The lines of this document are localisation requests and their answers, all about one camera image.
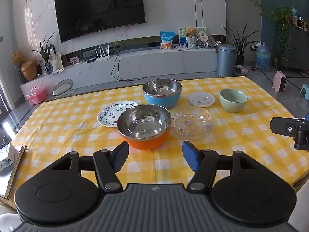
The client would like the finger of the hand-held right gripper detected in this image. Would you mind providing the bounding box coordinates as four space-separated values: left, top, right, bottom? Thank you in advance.
270 117 296 135

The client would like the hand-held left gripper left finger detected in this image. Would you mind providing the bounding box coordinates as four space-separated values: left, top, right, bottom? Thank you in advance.
49 141 129 192

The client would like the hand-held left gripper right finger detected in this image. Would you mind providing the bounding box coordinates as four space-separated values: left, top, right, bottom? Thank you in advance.
182 140 262 192

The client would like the clear glass sticker plate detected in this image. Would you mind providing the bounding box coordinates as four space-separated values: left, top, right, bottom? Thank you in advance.
169 106 214 140

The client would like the orange steel-lined bowl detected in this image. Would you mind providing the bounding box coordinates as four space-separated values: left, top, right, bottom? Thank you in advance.
116 104 172 150

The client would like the white fruit-painted plate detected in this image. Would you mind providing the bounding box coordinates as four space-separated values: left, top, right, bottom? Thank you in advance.
97 100 139 127

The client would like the green ceramic bowl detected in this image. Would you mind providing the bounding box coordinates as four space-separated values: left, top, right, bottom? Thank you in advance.
219 88 248 113

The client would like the small white sticker plate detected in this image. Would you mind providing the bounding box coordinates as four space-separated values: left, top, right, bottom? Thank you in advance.
188 91 215 108

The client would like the blue steel-lined bowl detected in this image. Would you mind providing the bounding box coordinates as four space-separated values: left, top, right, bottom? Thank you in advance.
142 78 182 109

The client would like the light blue plastic stool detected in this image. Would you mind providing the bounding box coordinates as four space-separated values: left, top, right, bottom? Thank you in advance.
299 83 309 101

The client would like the pink space heater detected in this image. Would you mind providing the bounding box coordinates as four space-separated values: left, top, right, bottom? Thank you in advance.
272 71 287 93

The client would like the yellow checked tablecloth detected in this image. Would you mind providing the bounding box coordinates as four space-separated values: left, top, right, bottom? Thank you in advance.
6 76 301 199

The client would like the pink patterned bag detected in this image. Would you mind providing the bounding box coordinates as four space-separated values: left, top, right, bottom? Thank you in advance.
234 65 249 76

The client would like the blue water bottle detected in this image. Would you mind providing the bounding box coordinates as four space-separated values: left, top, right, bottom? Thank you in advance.
255 42 272 72

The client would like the snake plant in black pot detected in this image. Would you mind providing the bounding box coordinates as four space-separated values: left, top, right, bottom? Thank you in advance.
222 23 260 66

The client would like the dark grey sideboard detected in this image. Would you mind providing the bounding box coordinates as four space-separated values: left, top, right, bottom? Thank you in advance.
288 23 309 72

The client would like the grey-blue trash can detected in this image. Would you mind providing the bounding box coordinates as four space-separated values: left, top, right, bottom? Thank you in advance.
216 44 237 77

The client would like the grey folding stool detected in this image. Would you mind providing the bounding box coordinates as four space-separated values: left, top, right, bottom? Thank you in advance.
52 78 76 100

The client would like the white marble television cabinet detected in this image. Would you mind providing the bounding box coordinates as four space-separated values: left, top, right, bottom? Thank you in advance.
20 47 218 97

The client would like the white router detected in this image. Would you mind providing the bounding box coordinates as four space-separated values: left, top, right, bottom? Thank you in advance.
94 45 111 62

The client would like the pink storage box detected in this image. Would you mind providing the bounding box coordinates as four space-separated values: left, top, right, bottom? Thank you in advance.
26 88 47 105

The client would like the green pothos plant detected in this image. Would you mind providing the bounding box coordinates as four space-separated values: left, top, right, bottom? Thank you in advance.
267 7 295 61

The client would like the green plant in blue vase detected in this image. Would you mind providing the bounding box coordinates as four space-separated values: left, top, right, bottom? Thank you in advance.
32 32 55 75

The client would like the white cardboard box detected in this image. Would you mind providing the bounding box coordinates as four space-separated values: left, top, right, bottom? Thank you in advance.
0 143 18 172

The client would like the teddy bear bouquet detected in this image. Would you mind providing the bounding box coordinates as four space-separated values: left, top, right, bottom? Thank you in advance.
185 27 198 50

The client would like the round white hand fan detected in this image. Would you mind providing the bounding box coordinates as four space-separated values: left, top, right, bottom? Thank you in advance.
198 30 209 46

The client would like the blue snack bag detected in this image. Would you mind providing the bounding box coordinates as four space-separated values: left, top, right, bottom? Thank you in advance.
160 31 175 49

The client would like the green picture card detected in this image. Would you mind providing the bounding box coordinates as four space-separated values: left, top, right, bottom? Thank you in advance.
179 26 206 45

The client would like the brown round vase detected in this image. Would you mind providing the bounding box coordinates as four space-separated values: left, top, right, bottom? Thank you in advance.
21 58 38 81

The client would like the black cable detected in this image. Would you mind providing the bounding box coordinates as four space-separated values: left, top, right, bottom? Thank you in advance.
110 53 143 81

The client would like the white photo frame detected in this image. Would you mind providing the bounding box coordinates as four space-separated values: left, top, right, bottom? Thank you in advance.
48 52 63 71

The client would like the black wall television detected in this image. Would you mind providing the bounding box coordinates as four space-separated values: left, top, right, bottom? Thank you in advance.
54 0 146 43

